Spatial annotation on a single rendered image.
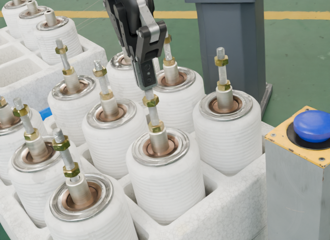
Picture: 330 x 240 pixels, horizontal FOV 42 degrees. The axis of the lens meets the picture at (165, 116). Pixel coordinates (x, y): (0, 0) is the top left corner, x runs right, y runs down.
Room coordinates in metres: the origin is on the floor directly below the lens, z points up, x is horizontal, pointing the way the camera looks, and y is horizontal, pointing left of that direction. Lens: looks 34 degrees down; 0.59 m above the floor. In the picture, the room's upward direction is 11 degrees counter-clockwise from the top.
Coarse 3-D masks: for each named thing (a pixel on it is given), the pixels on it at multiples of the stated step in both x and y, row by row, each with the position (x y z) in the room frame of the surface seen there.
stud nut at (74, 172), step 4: (76, 164) 0.37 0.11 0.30; (64, 168) 0.36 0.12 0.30; (76, 168) 0.36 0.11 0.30; (64, 172) 0.36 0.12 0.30; (68, 172) 0.36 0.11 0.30; (72, 172) 0.36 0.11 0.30; (76, 172) 0.36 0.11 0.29; (80, 172) 0.36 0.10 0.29; (68, 176) 0.36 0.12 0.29; (72, 176) 0.36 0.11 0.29
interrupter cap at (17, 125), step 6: (12, 108) 0.60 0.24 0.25; (30, 114) 0.56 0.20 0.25; (18, 120) 0.56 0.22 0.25; (0, 126) 0.55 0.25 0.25; (6, 126) 0.55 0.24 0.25; (12, 126) 0.54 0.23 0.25; (18, 126) 0.54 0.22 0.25; (0, 132) 0.53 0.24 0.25; (6, 132) 0.53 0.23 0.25; (12, 132) 0.53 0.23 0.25
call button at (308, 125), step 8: (304, 112) 0.34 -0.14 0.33; (312, 112) 0.34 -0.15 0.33; (320, 112) 0.33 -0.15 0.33; (296, 120) 0.33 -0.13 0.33; (304, 120) 0.33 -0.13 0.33; (312, 120) 0.32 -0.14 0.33; (320, 120) 0.32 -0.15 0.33; (328, 120) 0.32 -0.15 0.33; (296, 128) 0.32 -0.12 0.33; (304, 128) 0.31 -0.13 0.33; (312, 128) 0.31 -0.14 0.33; (320, 128) 0.31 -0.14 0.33; (328, 128) 0.31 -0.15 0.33; (304, 136) 0.31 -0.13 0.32; (312, 136) 0.31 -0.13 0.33; (320, 136) 0.30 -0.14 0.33; (328, 136) 0.30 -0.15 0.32
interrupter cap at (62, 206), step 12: (96, 180) 0.38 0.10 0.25; (108, 180) 0.38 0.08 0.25; (60, 192) 0.38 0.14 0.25; (96, 192) 0.37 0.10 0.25; (108, 192) 0.36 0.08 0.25; (60, 204) 0.36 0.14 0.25; (72, 204) 0.36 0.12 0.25; (84, 204) 0.35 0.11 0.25; (96, 204) 0.35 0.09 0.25; (108, 204) 0.34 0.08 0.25; (60, 216) 0.34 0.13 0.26; (72, 216) 0.33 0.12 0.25; (84, 216) 0.33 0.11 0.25
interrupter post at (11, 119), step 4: (8, 104) 0.56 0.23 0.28; (0, 108) 0.55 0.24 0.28; (4, 108) 0.56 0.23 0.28; (8, 108) 0.56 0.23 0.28; (0, 112) 0.55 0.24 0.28; (4, 112) 0.55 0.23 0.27; (8, 112) 0.56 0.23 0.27; (12, 112) 0.57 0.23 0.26; (0, 116) 0.55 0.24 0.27; (4, 116) 0.55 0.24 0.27; (8, 116) 0.56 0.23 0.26; (12, 116) 0.56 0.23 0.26; (0, 120) 0.56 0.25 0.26; (4, 120) 0.55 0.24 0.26; (8, 120) 0.55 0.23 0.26; (12, 120) 0.56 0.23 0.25; (4, 124) 0.55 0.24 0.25; (8, 124) 0.55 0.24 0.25
